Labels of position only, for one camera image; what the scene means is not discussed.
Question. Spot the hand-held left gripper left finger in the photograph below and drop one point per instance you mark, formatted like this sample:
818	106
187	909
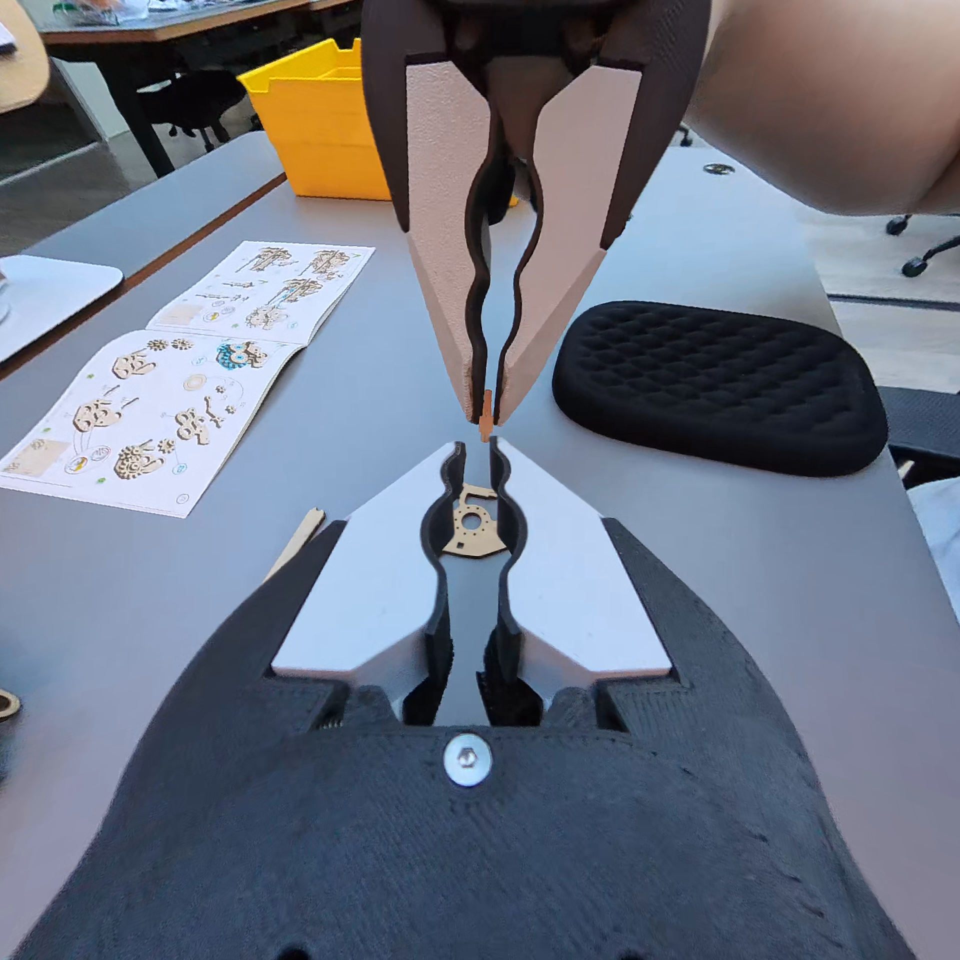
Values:
367	592

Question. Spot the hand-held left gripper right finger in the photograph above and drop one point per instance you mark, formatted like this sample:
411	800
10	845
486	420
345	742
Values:
585	592

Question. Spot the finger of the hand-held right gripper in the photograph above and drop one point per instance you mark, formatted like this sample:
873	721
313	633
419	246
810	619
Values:
442	210
577	210

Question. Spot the perforated wooden plate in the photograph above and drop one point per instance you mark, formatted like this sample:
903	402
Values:
472	536

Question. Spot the small wooden pin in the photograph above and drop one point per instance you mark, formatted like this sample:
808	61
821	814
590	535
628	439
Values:
487	412

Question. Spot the wooden gear model assembly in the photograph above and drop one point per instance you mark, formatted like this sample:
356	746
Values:
7	705

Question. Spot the person's right forearm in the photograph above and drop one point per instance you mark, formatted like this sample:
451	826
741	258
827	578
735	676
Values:
825	97

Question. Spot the pointed wooden stick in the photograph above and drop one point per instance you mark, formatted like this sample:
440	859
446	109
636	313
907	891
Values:
296	544

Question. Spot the yellow plastic bin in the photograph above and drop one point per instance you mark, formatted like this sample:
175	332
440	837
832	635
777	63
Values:
322	127

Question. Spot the black office chair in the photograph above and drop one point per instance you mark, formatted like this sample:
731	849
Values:
195	105

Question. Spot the open instruction booklet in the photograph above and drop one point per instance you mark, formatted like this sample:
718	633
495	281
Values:
150	405

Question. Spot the wooden top table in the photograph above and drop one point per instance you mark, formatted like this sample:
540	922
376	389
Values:
150	26

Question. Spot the white stand base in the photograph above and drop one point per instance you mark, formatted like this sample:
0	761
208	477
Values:
52	292

